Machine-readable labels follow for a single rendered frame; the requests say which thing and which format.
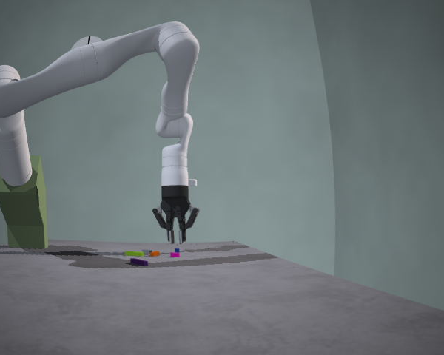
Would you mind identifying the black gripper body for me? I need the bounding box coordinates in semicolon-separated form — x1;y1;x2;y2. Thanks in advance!
161;185;191;218

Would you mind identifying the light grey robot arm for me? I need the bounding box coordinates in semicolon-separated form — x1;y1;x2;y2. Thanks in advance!
0;21;199;186

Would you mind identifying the purple rod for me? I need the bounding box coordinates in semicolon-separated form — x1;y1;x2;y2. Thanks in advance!
130;258;148;266

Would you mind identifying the lime green rod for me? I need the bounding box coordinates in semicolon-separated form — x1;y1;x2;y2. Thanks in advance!
125;251;144;256

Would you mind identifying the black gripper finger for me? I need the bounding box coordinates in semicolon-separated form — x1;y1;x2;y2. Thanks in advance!
176;205;200;244
152;205;175;244

